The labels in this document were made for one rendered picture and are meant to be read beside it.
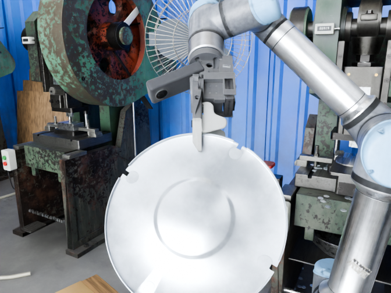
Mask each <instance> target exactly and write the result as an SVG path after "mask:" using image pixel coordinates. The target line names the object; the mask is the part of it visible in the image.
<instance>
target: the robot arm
mask: <svg viewBox="0 0 391 293"><path fill-rule="evenodd" d="M188 28H189V44H188V61H189V65H187V66H185V67H182V68H179V69H177V70H174V71H172V72H169V73H166V74H164V75H161V76H159V77H156V78H153V79H151V80H148V81H147V82H146V86H147V91H148V96H149V98H150V100H151V102H152V103H157V102H160V101H163V100H164V99H167V98H170V97H172V96H174V95H177V94H179V93H182V92H185V91H187V90H190V92H191V113H192V114H193V144H194V146H195V147H196V148H197V150H198V151H199V152H201V136H202V135H203V134H205V133H210V134H217V135H221V136H224V137H225V136H226V135H225V132H224V131H223V130H220V129H223V128H225V127H226V125H227V120H226V119H225V117H233V111H234V108H235V104H236V99H235V95H236V81H235V72H233V56H225V42H224V40H226V39H228V38H232V37H235V36H237V35H240V34H243V33H246V32H248V31H251V32H252V33H254V34H255V35H256V36H257V37H258V38H259V39H260V40H261V41H262V42H263V43H264V44H265V45H266V46H267V47H268V48H269V49H270V50H271V51H272V52H273V53H274V54H275V55H276V56H277V57H278V58H279V59H280V60H281V61H282V62H283V63H285V64H286V65H287V66H288V67H289V68H290V69H291V70H292V71H293V72H294V73H295V74H296V75H297V76H298V77H299V78H300V79H301V80H302V81H303V82H304V83H305V84H306V85H307V86H308V87H309V88H310V89H311V90H312V91H314V92H315V93H316V94H317V95H318V96H319V97H320V98H321V99H322V100H323V101H324V102H325V103H326V104H327V105H328V106H329V107H330V108H331V109H332V110H333V111H334V112H335V113H336V114H337V115H338V116H339V117H340V119H341V123H340V124H341V125H342V126H343V127H344V128H345V129H346V130H347V131H348V133H349V134H350V135H351V136H352V138H353V140H354V141H355V143H356V144H357V146H358V152H357V156H356V159H355V162H354V166H353V170H352V172H351V179H352V181H353V182H354V184H355V185H356V189H355V191H354V195H353V198H352V202H351V205H350V209H349V212H348V215H347V219H346V222H345V225H344V229H343V232H342V236H341V239H340V242H339V246H338V249H337V252H336V256H335V258H334V259H332V258H326V259H321V260H319V261H317V262H316V263H315V267H314V270H313V272H314V276H313V283H312V293H371V291H372V287H373V285H374V282H375V279H376V275H377V274H378V270H379V267H380V265H381V261H382V258H383V255H384V253H385V250H386V247H387V244H388V241H389V238H390V235H391V108H390V107H388V106H386V105H385V104H384V103H383V102H382V101H380V100H379V99H378V98H377V97H376V96H375V95H367V94H366V93H365V92H364V91H363V90H362V89H361V88H360V87H359V86H358V85H357V84H356V83H355V82H353V81H352V80H351V79H350V78H349V77H348V76H347V75H346V74H345V73H344V72H343V71H342V70H341V69H339V68H338V67H337V66H336V65H335V64H334V63H333V62H332V61H331V60H330V59H329V58H328V57H327V56H326V55H325V54H324V53H323V52H322V51H321V50H320V49H319V48H318V47H317V46H316V45H314V44H313V43H312V42H311V41H310V40H309V39H308V38H307V37H306V36H305V35H304V34H303V33H302V32H301V31H300V30H299V29H298V28H297V27H296V26H295V25H294V24H293V23H292V22H290V21H289V20H288V19H287V18H286V17H285V16H284V15H283V14H282V13H281V8H280V4H279V0H224V1H222V2H217V1H216V0H198V1H197V2H195V3H194V4H193V6H192V7H191V9H190V16H189V20H188ZM202 113H203V114H202Z"/></svg>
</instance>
